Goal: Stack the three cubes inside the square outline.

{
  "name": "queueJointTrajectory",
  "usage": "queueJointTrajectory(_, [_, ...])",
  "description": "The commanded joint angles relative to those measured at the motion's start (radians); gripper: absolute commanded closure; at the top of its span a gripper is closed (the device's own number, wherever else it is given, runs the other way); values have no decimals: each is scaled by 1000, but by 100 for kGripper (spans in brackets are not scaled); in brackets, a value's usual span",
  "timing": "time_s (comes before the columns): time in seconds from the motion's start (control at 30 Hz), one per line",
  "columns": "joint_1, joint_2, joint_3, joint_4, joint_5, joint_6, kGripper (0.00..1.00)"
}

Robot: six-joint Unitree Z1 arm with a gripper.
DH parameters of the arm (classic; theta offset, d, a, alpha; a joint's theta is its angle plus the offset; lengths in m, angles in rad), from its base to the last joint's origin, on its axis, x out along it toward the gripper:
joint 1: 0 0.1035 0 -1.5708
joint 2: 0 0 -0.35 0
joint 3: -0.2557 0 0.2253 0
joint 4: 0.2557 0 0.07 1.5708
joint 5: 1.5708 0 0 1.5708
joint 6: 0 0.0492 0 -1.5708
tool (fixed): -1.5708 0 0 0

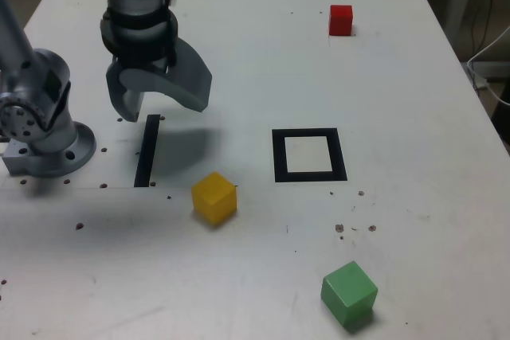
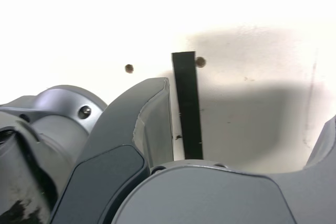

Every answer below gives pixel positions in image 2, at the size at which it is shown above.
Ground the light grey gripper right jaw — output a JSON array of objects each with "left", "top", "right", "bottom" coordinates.
[{"left": 110, "top": 113, "right": 336, "bottom": 224}]

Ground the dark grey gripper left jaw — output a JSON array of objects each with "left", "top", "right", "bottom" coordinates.
[{"left": 49, "top": 77, "right": 174, "bottom": 224}]

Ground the black tape strip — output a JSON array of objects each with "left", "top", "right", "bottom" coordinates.
[{"left": 171, "top": 50, "right": 204, "bottom": 161}]

